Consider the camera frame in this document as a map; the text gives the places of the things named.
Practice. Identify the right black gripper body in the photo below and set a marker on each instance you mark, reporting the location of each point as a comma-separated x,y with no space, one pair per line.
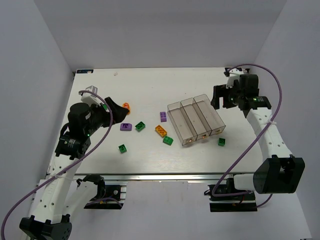
223,94

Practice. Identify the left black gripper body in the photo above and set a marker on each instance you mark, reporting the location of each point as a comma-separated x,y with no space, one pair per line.
108,115

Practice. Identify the yellow orange flower lego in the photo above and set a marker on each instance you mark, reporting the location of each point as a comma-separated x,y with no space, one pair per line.
127,106

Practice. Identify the purple curved lego brick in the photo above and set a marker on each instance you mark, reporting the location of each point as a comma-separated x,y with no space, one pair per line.
125,127

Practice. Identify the orange long lego brick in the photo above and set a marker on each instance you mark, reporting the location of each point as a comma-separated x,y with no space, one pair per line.
161,131

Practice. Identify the purple square lego brick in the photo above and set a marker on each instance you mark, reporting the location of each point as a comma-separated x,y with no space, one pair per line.
163,116

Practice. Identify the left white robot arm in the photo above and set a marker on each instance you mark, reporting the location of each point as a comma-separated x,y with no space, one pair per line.
51,219

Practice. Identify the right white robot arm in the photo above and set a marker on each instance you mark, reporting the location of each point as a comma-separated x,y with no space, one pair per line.
280,171

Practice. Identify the right clear container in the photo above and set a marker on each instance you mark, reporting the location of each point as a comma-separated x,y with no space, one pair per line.
210,115

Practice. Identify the clear container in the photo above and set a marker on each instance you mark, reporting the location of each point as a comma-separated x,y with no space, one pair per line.
181,123
210,115
196,119

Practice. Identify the middle clear container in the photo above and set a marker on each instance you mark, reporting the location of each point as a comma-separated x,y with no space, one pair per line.
196,119

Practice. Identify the blue label sticker left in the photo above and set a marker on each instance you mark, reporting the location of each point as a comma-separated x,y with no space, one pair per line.
84,71

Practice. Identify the left clear container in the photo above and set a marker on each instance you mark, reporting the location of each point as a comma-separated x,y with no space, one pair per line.
181,123

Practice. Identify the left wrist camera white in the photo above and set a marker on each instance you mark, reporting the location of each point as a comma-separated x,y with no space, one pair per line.
90,99

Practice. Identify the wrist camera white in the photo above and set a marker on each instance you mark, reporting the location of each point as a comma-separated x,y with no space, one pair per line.
90,99
233,74

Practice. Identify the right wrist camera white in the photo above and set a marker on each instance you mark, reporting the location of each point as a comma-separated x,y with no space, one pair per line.
233,74

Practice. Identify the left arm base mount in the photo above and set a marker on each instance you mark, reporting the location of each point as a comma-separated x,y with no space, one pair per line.
108,196

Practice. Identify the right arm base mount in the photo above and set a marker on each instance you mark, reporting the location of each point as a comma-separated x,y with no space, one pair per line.
228,204

